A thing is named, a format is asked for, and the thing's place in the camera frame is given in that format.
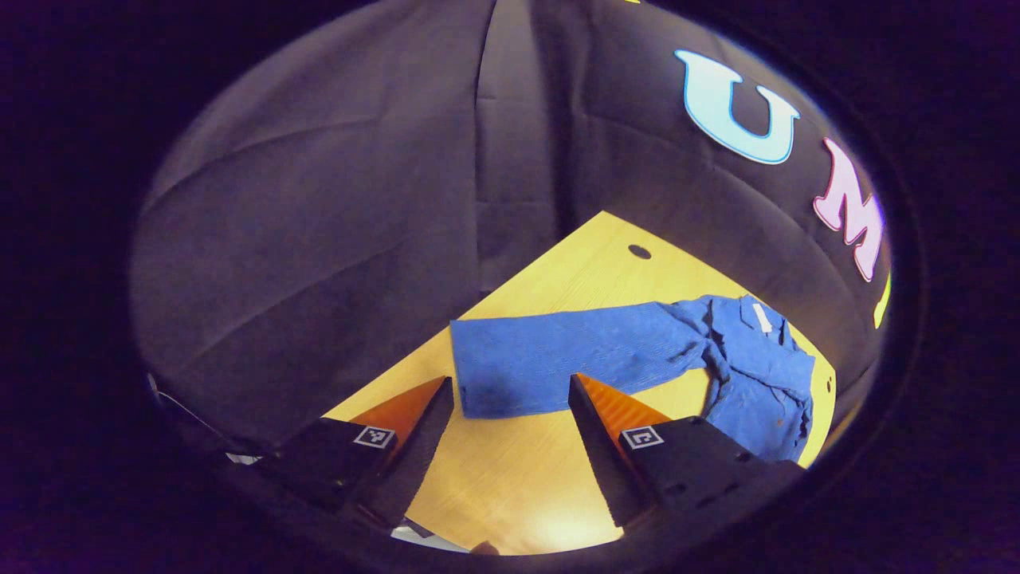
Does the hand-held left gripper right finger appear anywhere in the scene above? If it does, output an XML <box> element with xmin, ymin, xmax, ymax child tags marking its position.
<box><xmin>568</xmin><ymin>372</ymin><xmax>806</xmax><ymax>529</ymax></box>

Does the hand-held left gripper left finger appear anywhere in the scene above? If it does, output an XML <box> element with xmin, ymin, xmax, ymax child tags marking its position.
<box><xmin>259</xmin><ymin>376</ymin><xmax>455</xmax><ymax>527</ymax></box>

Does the blue button-up jacket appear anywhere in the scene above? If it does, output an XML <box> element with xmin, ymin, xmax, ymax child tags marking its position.
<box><xmin>449</xmin><ymin>293</ymin><xmax>818</xmax><ymax>465</ymax></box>

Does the black backdrop cloth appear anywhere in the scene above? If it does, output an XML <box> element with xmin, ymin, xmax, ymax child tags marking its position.
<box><xmin>129</xmin><ymin>0</ymin><xmax>893</xmax><ymax>471</ymax></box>

